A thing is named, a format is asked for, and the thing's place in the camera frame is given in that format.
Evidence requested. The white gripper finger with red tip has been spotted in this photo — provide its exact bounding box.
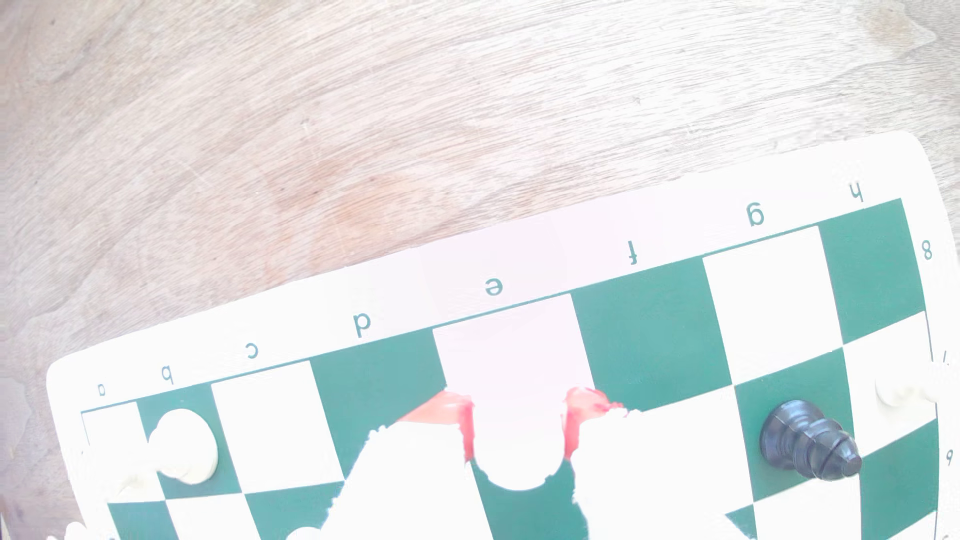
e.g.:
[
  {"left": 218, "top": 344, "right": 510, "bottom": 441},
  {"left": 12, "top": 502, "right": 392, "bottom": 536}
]
[
  {"left": 562, "top": 386, "right": 751, "bottom": 540},
  {"left": 322, "top": 388, "right": 496, "bottom": 540}
]

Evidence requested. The white chess rook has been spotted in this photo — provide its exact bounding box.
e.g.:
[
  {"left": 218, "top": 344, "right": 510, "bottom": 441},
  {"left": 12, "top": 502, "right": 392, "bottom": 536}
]
[{"left": 471, "top": 397, "right": 569, "bottom": 493}]

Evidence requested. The green white chess board mat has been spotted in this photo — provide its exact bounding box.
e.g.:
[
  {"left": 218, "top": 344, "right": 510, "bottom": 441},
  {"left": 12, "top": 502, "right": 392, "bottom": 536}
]
[{"left": 45, "top": 129, "right": 960, "bottom": 540}]

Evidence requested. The black chess bishop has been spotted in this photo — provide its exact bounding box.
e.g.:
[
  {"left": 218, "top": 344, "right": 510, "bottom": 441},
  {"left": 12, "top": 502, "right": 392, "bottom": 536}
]
[{"left": 759, "top": 399, "right": 864, "bottom": 483}]

